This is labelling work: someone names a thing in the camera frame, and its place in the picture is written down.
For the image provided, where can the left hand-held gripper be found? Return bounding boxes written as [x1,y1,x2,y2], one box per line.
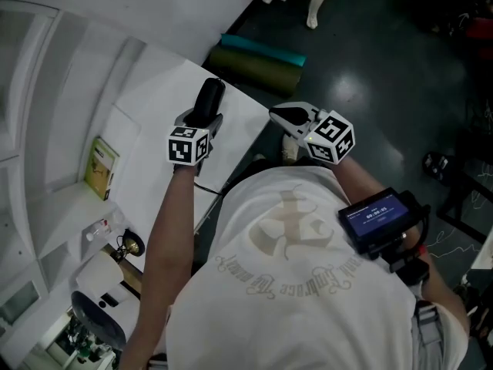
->
[167,106,225,177]

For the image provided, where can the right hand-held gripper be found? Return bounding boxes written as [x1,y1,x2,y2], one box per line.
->
[268,101,355,166]

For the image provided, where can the person's left forearm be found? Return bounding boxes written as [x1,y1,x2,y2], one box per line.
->
[119,163,196,370]

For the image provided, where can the person's right forearm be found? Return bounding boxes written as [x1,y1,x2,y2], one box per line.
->
[330,156,471,338]

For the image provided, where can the white desk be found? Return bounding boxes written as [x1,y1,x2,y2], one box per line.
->
[38,44,270,281]

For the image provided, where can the person's right shoe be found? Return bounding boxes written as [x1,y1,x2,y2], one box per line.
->
[280,133,300,165]

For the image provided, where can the person's black shorts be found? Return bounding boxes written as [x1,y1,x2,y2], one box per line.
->
[226,156,332,192]

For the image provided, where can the green book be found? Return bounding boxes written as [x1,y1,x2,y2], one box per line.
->
[84,136,120,202]

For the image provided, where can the olive green rolled mat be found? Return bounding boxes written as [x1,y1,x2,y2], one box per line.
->
[209,46,302,96]

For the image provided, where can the black sandal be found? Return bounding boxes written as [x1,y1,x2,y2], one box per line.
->
[421,150,458,187]

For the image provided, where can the clear plastic bottle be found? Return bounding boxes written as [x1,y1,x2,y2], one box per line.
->
[85,210,124,242]

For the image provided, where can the brown cardboard box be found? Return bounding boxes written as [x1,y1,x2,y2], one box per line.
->
[100,244,146,298]

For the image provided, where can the brass table lamp white shade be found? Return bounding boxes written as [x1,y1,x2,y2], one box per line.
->
[75,227,146,296]

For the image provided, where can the white black-trimmed appliance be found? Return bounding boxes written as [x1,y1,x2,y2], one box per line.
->
[71,281,142,352]

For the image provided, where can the person's white printed t-shirt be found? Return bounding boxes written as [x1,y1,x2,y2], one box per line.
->
[165,163,469,370]

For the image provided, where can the white flat board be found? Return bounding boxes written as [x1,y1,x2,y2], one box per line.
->
[469,237,493,271]

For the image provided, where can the black thin cable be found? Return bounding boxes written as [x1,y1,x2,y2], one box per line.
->
[192,181,225,197]

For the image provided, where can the black metal frame stand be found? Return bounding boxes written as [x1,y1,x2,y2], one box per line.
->
[437,160,493,246]

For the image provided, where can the grey shoulder strap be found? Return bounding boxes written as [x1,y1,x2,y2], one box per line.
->
[411,301,444,370]

